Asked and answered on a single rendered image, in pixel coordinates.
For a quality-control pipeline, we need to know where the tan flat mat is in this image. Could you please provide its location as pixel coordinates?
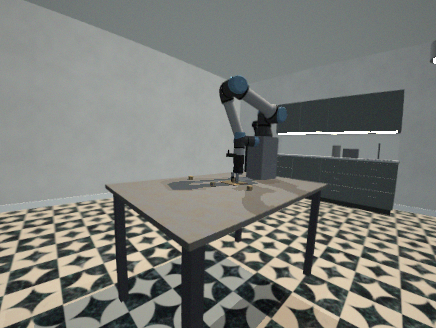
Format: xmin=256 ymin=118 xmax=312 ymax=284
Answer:
xmin=220 ymin=180 xmax=247 ymax=186

